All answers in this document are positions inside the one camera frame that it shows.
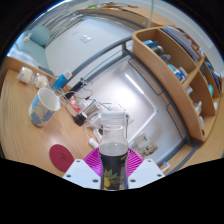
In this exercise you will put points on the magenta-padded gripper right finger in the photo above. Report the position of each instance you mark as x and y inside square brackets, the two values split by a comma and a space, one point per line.
[146, 171]

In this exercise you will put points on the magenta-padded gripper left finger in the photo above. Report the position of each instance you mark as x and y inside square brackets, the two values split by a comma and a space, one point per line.
[80, 173]

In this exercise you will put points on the clear bottle with pineapple label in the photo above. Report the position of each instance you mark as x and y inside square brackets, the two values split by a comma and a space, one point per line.
[113, 160]

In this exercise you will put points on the flat round red coaster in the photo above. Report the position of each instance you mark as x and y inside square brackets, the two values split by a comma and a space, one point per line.
[60, 157]

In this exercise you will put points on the small white oval case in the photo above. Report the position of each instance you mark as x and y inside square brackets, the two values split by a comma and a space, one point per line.
[93, 143]

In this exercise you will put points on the steel cup on black base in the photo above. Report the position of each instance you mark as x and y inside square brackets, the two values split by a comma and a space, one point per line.
[81, 119]

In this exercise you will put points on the white and blue mug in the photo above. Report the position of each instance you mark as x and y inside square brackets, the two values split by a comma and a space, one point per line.
[41, 111]

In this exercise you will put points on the black electric razor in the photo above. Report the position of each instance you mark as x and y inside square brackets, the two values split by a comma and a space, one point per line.
[76, 88]

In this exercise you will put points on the wooden shelf unit with items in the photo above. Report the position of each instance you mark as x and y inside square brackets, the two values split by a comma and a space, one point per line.
[163, 73]

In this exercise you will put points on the wrapped round bun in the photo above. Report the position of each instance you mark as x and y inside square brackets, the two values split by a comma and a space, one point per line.
[41, 81]
[25, 75]

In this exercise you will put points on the dark flat tablet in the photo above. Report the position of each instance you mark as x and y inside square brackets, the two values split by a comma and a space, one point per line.
[46, 70]

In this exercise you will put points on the bed with teal pillow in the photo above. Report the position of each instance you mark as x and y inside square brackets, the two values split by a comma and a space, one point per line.
[33, 43]

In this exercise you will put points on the white wall outlet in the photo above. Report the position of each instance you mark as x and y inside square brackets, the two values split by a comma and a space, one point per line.
[141, 140]

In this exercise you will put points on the grey metal loft frame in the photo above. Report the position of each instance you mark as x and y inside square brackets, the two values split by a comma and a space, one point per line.
[100, 55]

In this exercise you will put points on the white wall switch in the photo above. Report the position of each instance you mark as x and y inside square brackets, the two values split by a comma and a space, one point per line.
[85, 38]

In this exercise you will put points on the long wooden wall shelf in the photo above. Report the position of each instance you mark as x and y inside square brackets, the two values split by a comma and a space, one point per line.
[133, 15]

